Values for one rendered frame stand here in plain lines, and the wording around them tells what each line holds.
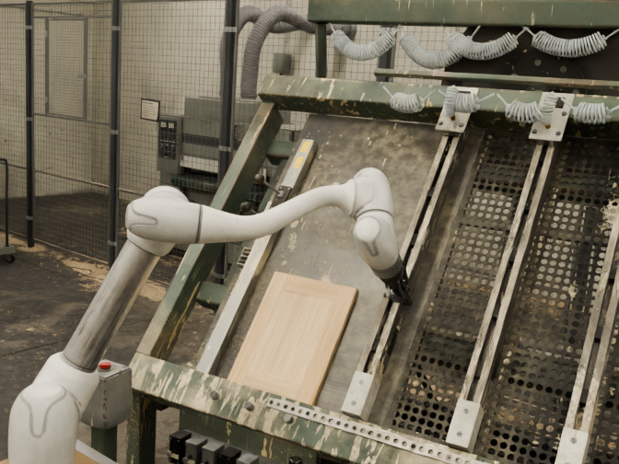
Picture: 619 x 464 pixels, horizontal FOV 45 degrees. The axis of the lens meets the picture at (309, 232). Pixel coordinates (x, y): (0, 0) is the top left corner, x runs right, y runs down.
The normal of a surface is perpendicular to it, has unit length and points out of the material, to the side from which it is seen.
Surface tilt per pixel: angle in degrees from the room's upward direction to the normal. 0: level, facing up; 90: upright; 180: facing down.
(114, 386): 90
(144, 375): 50
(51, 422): 74
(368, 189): 46
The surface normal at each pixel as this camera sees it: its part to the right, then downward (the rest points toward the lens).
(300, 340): -0.33, -0.52
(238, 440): -0.49, 0.14
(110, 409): 0.87, 0.15
